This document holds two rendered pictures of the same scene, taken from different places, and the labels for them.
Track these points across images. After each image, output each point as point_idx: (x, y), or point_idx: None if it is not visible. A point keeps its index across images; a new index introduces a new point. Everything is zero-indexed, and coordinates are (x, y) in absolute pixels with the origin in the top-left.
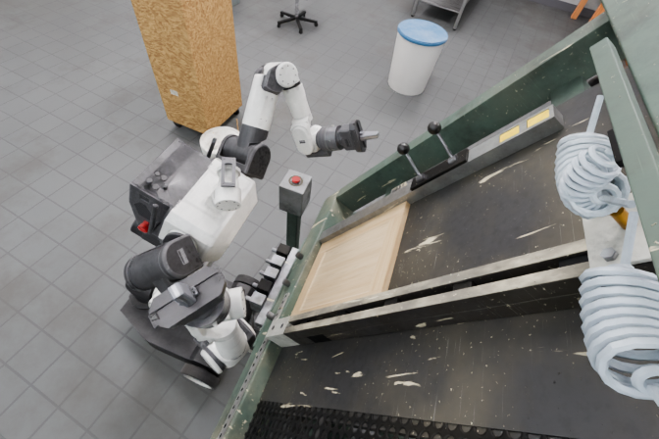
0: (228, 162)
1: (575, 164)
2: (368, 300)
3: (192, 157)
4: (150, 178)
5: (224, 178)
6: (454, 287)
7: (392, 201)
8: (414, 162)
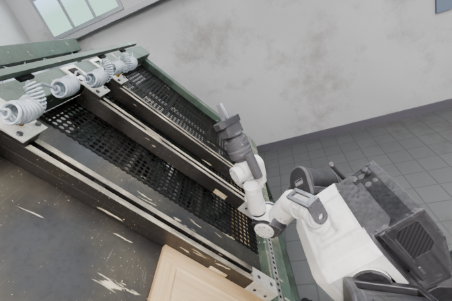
0: (309, 199)
1: (40, 87)
2: (167, 226)
3: (383, 216)
4: (365, 169)
5: (298, 191)
6: (103, 187)
7: None
8: None
